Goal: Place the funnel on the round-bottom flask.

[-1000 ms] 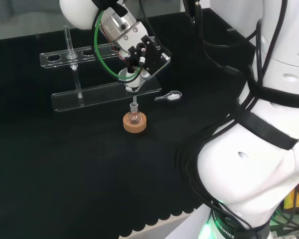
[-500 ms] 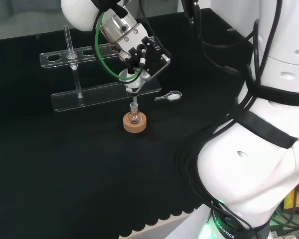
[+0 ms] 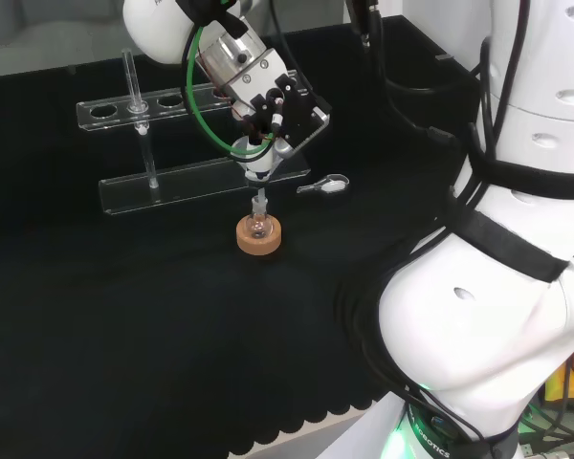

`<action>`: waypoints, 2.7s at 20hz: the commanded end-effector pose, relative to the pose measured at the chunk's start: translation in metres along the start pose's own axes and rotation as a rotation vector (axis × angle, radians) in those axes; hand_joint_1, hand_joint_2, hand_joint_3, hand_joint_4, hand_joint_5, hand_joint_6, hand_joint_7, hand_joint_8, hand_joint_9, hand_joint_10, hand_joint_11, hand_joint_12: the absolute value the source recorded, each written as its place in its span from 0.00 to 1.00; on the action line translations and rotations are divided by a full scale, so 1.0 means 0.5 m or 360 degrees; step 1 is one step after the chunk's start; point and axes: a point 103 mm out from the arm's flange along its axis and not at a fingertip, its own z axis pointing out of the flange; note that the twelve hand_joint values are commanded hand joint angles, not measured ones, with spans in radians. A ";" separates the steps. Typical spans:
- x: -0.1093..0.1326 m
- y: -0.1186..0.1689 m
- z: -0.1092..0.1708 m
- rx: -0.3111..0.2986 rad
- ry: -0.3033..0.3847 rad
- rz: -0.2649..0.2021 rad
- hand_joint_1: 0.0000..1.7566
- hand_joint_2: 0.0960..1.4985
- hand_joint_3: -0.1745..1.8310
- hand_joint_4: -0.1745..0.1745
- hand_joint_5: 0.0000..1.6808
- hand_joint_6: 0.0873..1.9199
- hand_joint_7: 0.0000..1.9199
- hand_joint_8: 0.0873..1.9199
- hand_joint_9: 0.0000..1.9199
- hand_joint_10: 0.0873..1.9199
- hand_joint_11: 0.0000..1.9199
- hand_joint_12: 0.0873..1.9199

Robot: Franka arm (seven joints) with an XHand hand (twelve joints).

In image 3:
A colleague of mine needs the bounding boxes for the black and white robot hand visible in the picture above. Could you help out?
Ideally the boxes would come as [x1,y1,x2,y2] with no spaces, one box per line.
[229,50,334,187]

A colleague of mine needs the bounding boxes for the translucent plastic funnel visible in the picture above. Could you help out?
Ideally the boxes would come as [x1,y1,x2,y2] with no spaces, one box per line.
[246,164,275,212]

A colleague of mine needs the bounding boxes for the round-bottom glass flask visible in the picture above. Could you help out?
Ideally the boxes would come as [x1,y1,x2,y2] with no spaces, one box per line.
[247,198,275,240]

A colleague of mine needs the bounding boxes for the clear acrylic funnel stand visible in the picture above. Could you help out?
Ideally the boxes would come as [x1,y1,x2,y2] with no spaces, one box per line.
[76,47,313,216]

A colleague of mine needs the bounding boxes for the glass weighing funnel with powder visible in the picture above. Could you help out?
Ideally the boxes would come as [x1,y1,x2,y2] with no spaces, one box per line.
[296,173,351,196]

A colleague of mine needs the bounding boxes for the black bench cloth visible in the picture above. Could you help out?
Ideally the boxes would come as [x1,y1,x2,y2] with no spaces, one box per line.
[0,13,490,459]

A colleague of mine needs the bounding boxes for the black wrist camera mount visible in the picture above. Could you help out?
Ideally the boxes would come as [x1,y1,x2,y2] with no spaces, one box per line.
[247,73,332,152]

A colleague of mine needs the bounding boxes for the cork ring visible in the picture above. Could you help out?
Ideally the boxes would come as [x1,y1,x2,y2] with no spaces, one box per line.
[236,214,284,258]

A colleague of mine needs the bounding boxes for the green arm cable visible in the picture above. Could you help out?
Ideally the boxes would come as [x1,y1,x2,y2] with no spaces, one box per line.
[185,22,275,162]

